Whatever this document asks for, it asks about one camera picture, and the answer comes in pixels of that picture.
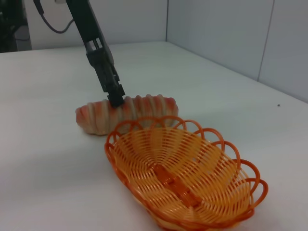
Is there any dark background equipment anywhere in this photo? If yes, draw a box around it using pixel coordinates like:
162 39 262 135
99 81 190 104
0 0 32 53

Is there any orange woven plastic basket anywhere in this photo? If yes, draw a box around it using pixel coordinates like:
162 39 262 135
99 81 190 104
104 115 269 231

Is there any left gripper cable with connector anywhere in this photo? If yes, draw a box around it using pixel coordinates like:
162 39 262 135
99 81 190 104
33 0 75 34

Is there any orange striped bread roll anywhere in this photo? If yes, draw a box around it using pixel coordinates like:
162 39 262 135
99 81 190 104
75 94 180 136

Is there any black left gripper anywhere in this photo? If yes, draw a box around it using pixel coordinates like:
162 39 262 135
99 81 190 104
65 0 126 108

